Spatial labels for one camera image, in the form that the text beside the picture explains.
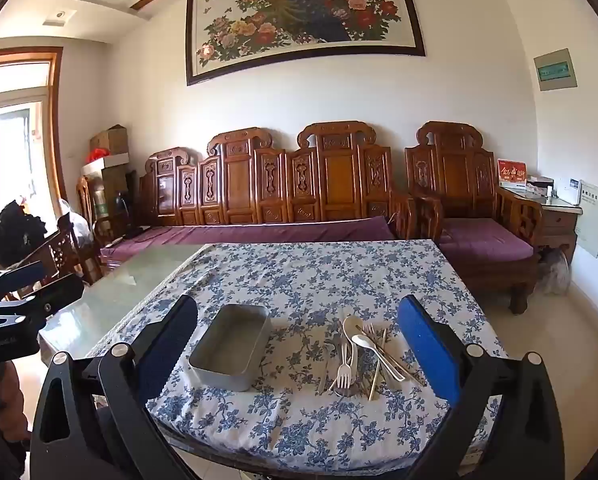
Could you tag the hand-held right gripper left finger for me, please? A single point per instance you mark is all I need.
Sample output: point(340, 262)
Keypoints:
point(171, 345)

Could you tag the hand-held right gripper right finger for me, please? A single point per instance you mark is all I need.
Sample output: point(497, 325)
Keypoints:
point(429, 355)

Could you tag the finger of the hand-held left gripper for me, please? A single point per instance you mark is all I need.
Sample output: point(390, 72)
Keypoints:
point(24, 275)
point(54, 295)

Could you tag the rectangular metal tray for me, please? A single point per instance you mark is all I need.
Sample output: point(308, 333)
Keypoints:
point(229, 340)

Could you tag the large white spoon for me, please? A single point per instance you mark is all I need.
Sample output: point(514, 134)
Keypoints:
point(351, 325)

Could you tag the wooden dining chair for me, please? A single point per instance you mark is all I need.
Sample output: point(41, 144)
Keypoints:
point(61, 255)

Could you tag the black bag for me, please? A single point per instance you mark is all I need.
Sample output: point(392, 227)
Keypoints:
point(14, 235)

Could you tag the small white spoon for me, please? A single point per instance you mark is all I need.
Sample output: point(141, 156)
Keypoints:
point(364, 341)

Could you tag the white plastic bag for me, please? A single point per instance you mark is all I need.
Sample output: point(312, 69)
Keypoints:
point(79, 227)

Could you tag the white plastic fork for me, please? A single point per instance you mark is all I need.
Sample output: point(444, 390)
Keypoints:
point(340, 376)

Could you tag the dark wooden cabinet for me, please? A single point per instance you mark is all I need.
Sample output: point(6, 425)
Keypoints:
point(111, 190)

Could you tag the purple armchair cushion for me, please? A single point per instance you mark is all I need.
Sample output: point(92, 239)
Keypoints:
point(479, 240)

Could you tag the red bag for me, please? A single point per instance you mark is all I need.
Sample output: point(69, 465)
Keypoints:
point(99, 155)

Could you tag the blue floral tablecloth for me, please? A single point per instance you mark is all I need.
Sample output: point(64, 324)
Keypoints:
point(304, 280)

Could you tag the clear plastic bag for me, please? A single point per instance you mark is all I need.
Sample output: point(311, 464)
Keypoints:
point(554, 272)

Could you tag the cardboard box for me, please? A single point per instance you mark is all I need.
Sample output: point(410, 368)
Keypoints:
point(110, 139)

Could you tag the carved wooden sofa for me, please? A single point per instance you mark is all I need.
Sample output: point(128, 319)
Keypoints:
point(239, 180)

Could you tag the wooden side table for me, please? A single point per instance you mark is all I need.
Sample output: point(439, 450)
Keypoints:
point(554, 220)

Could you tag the carved wooden armchair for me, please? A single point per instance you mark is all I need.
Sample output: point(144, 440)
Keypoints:
point(454, 170)

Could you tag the white box device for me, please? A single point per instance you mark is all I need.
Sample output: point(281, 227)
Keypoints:
point(569, 191)

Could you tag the framed peacock painting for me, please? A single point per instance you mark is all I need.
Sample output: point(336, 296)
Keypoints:
point(299, 20)

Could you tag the wooden door frame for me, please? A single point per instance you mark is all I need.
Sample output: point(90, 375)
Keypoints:
point(54, 110)

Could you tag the white wall cabinet door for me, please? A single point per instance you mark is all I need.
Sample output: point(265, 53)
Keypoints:
point(591, 220)

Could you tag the grey wall panel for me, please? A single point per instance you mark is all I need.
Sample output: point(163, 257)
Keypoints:
point(555, 70)

